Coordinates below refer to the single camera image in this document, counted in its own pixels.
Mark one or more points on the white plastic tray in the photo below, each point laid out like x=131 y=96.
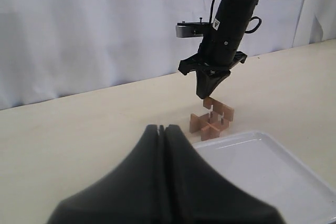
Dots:
x=257 y=163

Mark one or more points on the notched wooden piece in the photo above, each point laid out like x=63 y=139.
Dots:
x=211 y=130
x=216 y=106
x=199 y=123
x=218 y=119

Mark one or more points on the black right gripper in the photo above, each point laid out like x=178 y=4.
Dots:
x=216 y=53

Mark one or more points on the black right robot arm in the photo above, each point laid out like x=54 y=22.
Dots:
x=199 y=193

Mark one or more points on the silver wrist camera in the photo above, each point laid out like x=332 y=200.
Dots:
x=192 y=29

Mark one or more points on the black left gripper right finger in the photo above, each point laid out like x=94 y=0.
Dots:
x=199 y=194

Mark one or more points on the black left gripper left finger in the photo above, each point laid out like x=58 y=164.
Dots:
x=130 y=193

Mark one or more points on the white backdrop curtain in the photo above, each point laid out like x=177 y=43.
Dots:
x=55 y=48

